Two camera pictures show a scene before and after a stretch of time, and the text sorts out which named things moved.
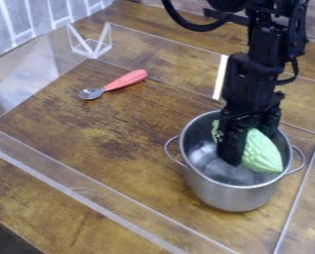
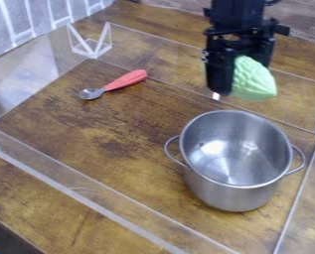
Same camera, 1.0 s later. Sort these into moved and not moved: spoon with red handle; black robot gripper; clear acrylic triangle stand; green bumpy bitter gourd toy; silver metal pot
Moved: green bumpy bitter gourd toy; black robot gripper
Not moved: silver metal pot; spoon with red handle; clear acrylic triangle stand
